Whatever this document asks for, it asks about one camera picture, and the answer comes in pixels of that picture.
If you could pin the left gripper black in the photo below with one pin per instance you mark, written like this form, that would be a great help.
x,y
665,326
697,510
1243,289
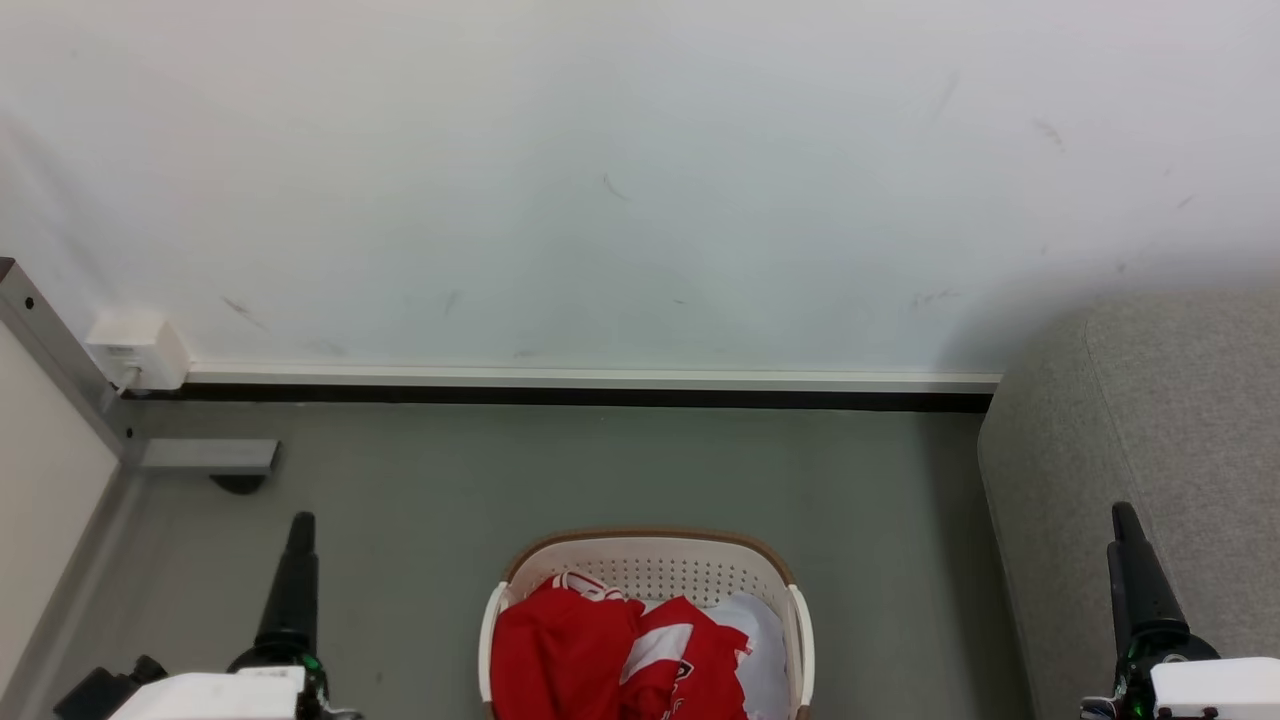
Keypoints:
x,y
285,662

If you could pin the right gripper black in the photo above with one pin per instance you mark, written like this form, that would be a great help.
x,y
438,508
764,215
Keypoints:
x,y
1160,645

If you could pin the plain red shirt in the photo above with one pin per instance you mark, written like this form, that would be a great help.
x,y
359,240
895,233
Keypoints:
x,y
560,650

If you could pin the red garment with white stripe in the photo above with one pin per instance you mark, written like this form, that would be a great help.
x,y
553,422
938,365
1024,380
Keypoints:
x,y
690,660

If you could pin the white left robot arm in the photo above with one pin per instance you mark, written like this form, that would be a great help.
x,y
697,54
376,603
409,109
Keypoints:
x,y
215,695

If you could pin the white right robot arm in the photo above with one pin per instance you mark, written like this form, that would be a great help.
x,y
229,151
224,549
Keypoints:
x,y
1220,690

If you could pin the cream perforated laundry basket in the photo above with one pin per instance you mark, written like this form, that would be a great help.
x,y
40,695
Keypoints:
x,y
650,565

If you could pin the black round foot pad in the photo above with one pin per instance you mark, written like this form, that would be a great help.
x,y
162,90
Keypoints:
x,y
238,484

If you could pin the grey fabric sofa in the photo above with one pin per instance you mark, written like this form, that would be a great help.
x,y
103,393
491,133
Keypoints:
x,y
1130,430

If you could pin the grey metal foot bar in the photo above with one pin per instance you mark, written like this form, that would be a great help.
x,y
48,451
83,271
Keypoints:
x,y
208,456

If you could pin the beige partition panel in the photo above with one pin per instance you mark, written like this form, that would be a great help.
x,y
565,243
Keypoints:
x,y
40,500

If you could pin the white and black baseboard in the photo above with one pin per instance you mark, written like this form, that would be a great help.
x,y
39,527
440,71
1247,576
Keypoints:
x,y
600,385

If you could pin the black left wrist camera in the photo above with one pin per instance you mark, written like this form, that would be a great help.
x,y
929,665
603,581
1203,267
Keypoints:
x,y
105,692

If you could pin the white wall socket box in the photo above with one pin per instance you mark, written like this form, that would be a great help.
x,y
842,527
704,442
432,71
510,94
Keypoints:
x,y
140,350

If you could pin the grey metal frame post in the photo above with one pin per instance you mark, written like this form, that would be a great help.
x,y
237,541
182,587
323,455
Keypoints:
x,y
60,350

